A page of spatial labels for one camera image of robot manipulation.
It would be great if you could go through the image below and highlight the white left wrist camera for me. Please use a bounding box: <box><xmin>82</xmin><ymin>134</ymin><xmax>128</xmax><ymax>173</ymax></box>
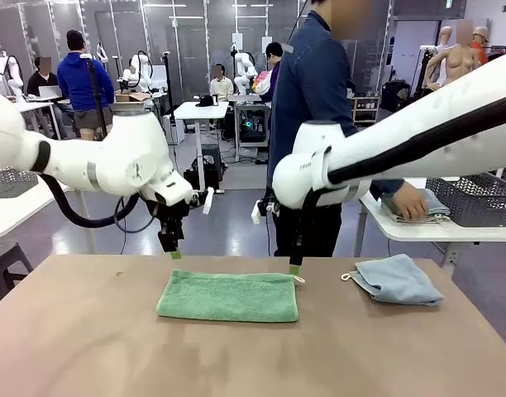
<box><xmin>201</xmin><ymin>186</ymin><xmax>215</xmax><ymax>215</ymax></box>

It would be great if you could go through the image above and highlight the black stand pole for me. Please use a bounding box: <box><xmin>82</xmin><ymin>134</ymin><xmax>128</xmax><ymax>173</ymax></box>
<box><xmin>161</xmin><ymin>51</ymin><xmax>178</xmax><ymax>146</ymax></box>

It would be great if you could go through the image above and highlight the mannequin with beige hat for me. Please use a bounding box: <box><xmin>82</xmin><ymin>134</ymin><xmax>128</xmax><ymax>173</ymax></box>
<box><xmin>470</xmin><ymin>26</ymin><xmax>492</xmax><ymax>65</ymax></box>

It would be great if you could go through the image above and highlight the white work table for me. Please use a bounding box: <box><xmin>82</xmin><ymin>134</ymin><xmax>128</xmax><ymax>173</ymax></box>
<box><xmin>12</xmin><ymin>101</ymin><xmax>68</xmax><ymax>141</ymax></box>
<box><xmin>112</xmin><ymin>97</ymin><xmax>158</xmax><ymax>117</ymax></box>

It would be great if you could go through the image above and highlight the black braided right arm sleeve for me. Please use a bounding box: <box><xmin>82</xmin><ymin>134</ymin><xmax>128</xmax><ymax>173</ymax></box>
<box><xmin>292</xmin><ymin>97</ymin><xmax>506</xmax><ymax>265</ymax></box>

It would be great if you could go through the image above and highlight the person in denim jacket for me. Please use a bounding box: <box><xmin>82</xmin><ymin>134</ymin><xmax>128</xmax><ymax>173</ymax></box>
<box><xmin>267</xmin><ymin>0</ymin><xmax>427</xmax><ymax>258</ymax></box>

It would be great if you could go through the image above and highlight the white mannequin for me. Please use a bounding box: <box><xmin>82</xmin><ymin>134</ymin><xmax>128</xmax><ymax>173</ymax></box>
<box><xmin>437</xmin><ymin>26</ymin><xmax>455</xmax><ymax>63</ymax></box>

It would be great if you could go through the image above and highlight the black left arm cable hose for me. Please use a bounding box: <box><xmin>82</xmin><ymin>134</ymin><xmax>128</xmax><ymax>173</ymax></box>
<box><xmin>37</xmin><ymin>173</ymin><xmax>163</xmax><ymax>233</ymax></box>

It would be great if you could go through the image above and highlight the black desktop computer case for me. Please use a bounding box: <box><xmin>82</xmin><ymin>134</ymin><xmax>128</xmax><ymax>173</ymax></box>
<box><xmin>236</xmin><ymin>105</ymin><xmax>271</xmax><ymax>144</ymax></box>

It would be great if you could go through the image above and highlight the black tripod pole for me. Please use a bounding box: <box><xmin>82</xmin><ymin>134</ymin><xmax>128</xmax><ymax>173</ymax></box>
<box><xmin>85</xmin><ymin>55</ymin><xmax>113</xmax><ymax>141</ymax></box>

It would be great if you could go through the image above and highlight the seated person in white top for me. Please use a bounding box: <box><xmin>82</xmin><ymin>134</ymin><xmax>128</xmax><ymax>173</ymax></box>
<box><xmin>209</xmin><ymin>62</ymin><xmax>236</xmax><ymax>103</ymax></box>

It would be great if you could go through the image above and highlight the black luggage pile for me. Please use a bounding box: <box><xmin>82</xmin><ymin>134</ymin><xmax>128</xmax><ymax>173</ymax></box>
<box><xmin>380</xmin><ymin>80</ymin><xmax>411</xmax><ymax>112</ymax></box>

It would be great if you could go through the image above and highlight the person in blue hoodie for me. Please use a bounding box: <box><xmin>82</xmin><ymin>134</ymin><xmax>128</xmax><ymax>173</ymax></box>
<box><xmin>56</xmin><ymin>29</ymin><xmax>116</xmax><ymax>141</ymax></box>

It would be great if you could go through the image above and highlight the light blue terry towel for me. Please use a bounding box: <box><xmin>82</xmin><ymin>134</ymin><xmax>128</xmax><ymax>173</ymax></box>
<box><xmin>341</xmin><ymin>253</ymin><xmax>445</xmax><ymax>307</ymax></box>

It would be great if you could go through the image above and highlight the person in purple hoodie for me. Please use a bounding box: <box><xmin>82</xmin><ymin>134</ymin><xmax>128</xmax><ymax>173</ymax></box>
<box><xmin>259</xmin><ymin>41</ymin><xmax>284</xmax><ymax>104</ymax></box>

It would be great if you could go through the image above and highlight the green terry towel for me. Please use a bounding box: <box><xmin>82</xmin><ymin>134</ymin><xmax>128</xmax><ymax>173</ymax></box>
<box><xmin>380</xmin><ymin>193</ymin><xmax>403</xmax><ymax>218</ymax></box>
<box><xmin>155</xmin><ymin>268</ymin><xmax>306</xmax><ymax>323</ymax></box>

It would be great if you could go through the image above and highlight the dark grey stool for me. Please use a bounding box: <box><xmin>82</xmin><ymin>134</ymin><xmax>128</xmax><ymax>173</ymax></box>
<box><xmin>0</xmin><ymin>242</ymin><xmax>34</xmax><ymax>309</ymax></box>

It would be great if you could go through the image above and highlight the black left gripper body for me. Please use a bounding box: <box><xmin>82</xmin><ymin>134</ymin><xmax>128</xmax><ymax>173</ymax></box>
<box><xmin>153</xmin><ymin>201</ymin><xmax>191</xmax><ymax>240</ymax></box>

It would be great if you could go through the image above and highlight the person in black hoodie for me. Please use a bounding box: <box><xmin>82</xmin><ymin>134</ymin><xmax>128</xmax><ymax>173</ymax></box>
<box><xmin>26</xmin><ymin>56</ymin><xmax>68</xmax><ymax>137</ymax></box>

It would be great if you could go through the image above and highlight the black bag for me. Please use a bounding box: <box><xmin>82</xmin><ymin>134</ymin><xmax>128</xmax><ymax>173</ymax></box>
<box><xmin>183</xmin><ymin>158</ymin><xmax>220</xmax><ymax>192</ymax></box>

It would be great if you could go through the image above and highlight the nude mannequin with grey trousers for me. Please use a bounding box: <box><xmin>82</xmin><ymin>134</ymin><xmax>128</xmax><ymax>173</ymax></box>
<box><xmin>425</xmin><ymin>20</ymin><xmax>485</xmax><ymax>92</ymax></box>

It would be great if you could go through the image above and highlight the yellow and pink clothes pile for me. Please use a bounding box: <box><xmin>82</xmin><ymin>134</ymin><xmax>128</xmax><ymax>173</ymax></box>
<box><xmin>252</xmin><ymin>69</ymin><xmax>274</xmax><ymax>94</ymax></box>

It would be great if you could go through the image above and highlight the white standing desk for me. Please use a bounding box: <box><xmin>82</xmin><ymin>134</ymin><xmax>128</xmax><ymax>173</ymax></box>
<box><xmin>173</xmin><ymin>101</ymin><xmax>230</xmax><ymax>195</ymax></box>

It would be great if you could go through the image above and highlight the beige towel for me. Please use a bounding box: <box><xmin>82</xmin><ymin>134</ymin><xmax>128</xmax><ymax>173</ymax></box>
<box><xmin>391</xmin><ymin>213</ymin><xmax>447</xmax><ymax>227</ymax></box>

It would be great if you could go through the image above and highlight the blue-grey towel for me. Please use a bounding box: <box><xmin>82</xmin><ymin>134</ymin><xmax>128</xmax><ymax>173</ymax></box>
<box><xmin>418</xmin><ymin>188</ymin><xmax>451</xmax><ymax>217</ymax></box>

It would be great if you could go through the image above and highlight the person's right hand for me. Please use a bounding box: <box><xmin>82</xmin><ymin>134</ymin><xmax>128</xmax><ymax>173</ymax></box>
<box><xmin>391</xmin><ymin>181</ymin><xmax>427</xmax><ymax>221</ymax></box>

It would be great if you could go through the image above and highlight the wooden shoe shelf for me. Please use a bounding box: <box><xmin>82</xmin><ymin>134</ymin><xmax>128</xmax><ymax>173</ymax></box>
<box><xmin>351</xmin><ymin>95</ymin><xmax>381</xmax><ymax>125</ymax></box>

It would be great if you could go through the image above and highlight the grey plastic lattice basket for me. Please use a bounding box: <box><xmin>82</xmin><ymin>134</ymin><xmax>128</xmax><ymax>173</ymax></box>
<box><xmin>425</xmin><ymin>172</ymin><xmax>506</xmax><ymax>228</ymax></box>
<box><xmin>0</xmin><ymin>167</ymin><xmax>39</xmax><ymax>199</ymax></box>

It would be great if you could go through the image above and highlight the person's right forearm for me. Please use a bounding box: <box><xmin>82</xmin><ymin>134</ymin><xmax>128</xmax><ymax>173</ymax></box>
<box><xmin>370</xmin><ymin>178</ymin><xmax>405</xmax><ymax>198</ymax></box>

